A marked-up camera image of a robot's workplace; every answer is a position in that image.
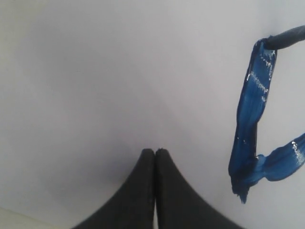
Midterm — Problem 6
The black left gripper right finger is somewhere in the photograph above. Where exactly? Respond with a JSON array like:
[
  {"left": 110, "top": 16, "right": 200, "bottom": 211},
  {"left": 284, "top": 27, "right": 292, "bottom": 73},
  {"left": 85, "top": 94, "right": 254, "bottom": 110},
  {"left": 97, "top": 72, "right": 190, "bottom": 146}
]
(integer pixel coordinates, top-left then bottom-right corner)
[{"left": 154, "top": 148, "right": 241, "bottom": 229}]

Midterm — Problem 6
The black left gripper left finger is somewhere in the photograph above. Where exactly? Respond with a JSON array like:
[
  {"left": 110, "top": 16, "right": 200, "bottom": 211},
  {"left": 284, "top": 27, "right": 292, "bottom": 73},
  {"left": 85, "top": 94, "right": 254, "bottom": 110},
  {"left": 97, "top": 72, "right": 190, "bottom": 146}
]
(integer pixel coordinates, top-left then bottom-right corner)
[{"left": 75, "top": 149, "right": 155, "bottom": 229}]

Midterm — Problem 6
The black paintbrush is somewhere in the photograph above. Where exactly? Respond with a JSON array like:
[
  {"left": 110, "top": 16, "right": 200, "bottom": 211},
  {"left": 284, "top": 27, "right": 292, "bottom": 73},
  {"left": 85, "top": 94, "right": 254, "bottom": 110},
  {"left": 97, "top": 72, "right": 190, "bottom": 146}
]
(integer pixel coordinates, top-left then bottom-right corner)
[{"left": 264, "top": 25, "right": 305, "bottom": 50}]

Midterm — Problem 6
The white paper sheet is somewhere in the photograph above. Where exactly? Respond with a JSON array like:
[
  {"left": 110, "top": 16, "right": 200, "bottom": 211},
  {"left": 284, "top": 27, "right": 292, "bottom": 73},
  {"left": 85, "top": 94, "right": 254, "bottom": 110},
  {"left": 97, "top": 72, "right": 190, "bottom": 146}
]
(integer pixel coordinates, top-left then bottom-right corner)
[{"left": 0, "top": 0, "right": 305, "bottom": 229}]

